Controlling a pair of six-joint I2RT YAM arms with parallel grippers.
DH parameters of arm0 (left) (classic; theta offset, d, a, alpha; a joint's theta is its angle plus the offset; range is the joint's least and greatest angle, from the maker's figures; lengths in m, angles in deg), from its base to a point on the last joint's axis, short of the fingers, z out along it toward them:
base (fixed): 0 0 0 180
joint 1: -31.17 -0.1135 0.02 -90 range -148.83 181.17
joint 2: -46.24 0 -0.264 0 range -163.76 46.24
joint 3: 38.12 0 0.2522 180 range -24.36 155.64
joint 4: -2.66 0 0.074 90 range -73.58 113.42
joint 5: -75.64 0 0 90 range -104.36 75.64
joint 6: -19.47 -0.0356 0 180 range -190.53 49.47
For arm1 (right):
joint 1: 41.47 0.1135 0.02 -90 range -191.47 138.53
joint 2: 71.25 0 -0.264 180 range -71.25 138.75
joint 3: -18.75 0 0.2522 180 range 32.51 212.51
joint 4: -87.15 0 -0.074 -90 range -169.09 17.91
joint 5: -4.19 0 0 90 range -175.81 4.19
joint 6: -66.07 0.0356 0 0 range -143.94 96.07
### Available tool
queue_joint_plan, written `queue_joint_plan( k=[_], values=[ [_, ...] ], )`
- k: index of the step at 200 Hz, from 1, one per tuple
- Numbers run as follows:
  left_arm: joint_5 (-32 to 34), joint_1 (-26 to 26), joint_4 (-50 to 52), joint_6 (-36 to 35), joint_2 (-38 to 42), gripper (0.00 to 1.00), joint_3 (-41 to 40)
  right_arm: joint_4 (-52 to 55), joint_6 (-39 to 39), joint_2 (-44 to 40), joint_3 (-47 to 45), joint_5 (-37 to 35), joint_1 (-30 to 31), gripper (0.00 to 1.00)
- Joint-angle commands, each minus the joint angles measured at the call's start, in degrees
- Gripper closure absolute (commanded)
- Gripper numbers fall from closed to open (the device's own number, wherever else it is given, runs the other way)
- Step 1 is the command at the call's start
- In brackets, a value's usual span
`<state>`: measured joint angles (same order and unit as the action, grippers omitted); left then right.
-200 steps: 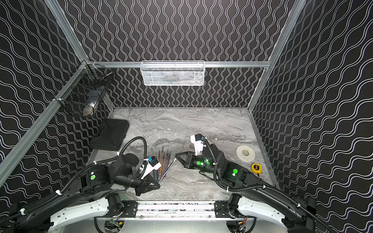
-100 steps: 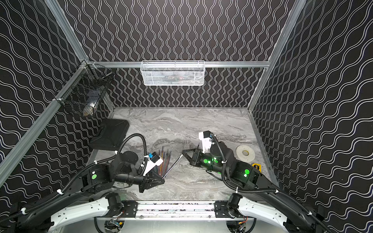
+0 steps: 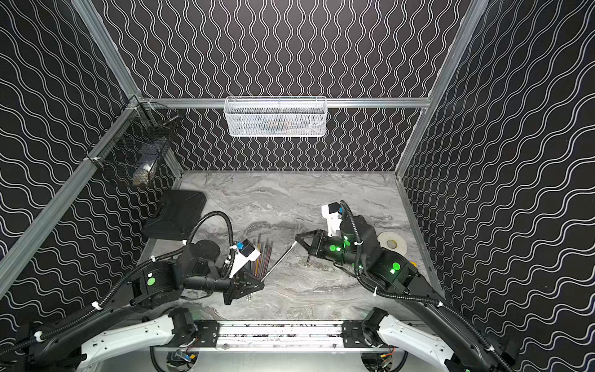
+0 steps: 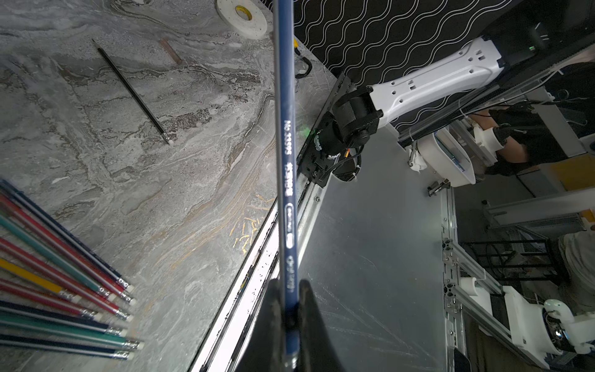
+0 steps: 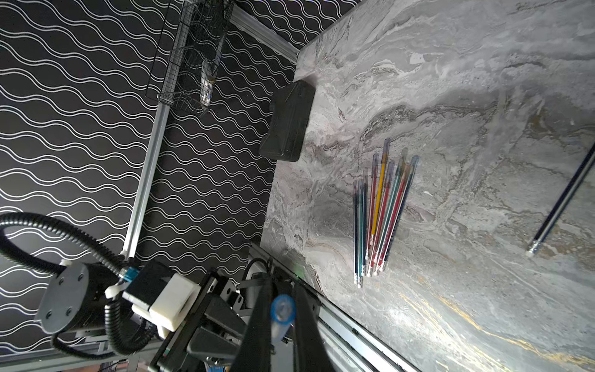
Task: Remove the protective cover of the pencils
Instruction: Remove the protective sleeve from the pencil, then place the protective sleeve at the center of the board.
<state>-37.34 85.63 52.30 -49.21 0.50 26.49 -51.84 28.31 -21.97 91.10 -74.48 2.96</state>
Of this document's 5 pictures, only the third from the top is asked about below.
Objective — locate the black plastic case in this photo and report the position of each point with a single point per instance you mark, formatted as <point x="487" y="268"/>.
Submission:
<point x="176" y="216"/>

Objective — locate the aluminium back rail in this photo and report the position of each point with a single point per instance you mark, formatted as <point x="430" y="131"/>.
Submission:
<point x="293" y="102"/>

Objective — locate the white tape roll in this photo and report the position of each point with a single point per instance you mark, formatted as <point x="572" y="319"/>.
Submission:
<point x="393" y="241"/>

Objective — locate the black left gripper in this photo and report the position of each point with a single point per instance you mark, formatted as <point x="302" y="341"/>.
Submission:
<point x="230" y="287"/>

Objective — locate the white wire basket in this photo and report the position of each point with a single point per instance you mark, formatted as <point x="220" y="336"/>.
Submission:
<point x="276" y="122"/>

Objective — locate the aluminium corner post left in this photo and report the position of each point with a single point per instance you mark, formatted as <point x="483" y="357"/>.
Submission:
<point x="99" y="33"/>

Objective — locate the aluminium corner post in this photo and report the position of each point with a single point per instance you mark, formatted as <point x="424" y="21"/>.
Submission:
<point x="461" y="41"/>
<point x="99" y="33"/>

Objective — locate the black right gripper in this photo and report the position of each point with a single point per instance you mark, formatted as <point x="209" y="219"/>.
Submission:
<point x="318" y="248"/>

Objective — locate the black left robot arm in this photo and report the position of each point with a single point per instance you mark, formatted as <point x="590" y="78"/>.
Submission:
<point x="82" y="339"/>

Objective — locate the black wire basket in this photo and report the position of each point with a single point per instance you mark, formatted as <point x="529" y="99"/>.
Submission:
<point x="134" y="155"/>

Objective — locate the aluminium corner post right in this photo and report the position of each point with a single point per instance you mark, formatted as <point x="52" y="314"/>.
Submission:
<point x="461" y="41"/>

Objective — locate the aluminium left side rail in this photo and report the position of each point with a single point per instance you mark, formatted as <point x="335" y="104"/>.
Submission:
<point x="23" y="250"/>

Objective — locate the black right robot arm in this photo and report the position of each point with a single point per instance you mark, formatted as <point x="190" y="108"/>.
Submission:
<point x="453" y="344"/>

